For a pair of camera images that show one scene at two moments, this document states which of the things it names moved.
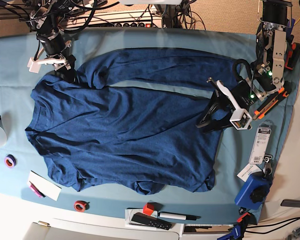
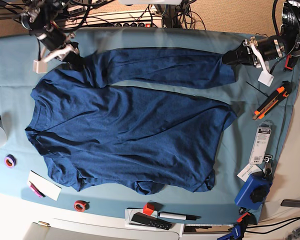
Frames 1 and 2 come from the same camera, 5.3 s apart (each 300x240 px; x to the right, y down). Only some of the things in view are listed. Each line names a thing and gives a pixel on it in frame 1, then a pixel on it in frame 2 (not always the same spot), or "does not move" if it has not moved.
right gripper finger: x=213 y=124 → x=247 y=63
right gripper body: x=240 y=118 → x=265 y=78
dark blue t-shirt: x=98 y=136 does not move
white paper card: x=46 y=187 does not move
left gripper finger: x=68 y=76 → x=75 y=61
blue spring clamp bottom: x=235 y=235 does not move
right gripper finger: x=217 y=114 → x=242 y=54
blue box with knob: x=253 y=191 does not move
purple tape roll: x=10 y=161 does not move
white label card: x=248 y=170 does not move
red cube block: x=148 y=208 does not move
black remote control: x=144 y=219 does not move
